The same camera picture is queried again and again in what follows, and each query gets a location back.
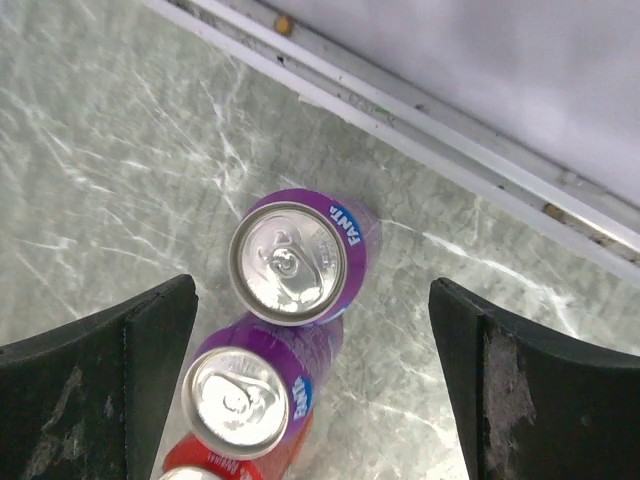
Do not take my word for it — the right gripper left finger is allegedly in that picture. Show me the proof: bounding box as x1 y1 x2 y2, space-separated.
1 274 198 479

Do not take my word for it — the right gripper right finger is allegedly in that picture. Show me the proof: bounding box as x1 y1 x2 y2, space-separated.
429 278 639 479

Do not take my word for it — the purple Fanta can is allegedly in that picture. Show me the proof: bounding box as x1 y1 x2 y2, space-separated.
228 188 382 326
181 312 344 459

